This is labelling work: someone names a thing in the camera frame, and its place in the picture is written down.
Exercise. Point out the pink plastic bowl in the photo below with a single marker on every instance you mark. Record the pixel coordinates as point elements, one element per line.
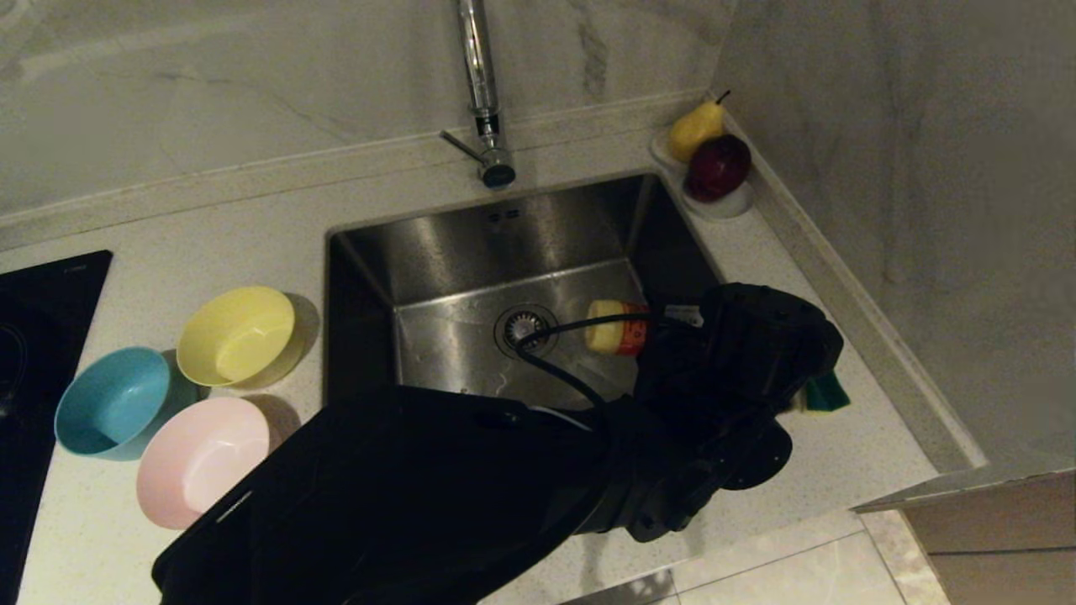
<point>197,462</point>

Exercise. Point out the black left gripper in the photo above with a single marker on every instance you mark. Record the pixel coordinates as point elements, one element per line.
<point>756,353</point>

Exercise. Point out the yellow pear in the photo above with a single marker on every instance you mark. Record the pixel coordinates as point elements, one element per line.
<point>693,128</point>

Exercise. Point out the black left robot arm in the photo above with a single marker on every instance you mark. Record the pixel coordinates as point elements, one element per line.
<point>403,504</point>

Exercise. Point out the round metal drain strainer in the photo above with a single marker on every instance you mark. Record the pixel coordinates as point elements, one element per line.
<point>521,323</point>

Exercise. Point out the chrome faucet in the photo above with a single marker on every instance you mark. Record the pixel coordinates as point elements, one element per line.
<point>481,84</point>

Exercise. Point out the dark red apple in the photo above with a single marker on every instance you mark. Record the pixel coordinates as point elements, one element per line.
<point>717,168</point>

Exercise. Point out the black induction cooktop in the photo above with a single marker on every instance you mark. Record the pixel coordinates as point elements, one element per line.
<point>38,336</point>

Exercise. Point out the stainless steel sink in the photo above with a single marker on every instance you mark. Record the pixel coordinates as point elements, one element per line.
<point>454,277</point>

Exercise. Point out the green yellow sponge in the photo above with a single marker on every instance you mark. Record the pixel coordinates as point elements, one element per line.
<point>828,393</point>

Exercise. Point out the small white dish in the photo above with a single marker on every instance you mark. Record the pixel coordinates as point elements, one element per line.
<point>725,207</point>

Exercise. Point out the yellow plastic bowl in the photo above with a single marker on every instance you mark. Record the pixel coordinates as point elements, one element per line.
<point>239,336</point>

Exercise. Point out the blue plastic bowl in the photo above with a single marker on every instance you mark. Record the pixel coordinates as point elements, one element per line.
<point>113,403</point>

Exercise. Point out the orange detergent bottle yellow cap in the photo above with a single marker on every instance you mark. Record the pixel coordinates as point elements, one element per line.
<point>614,328</point>

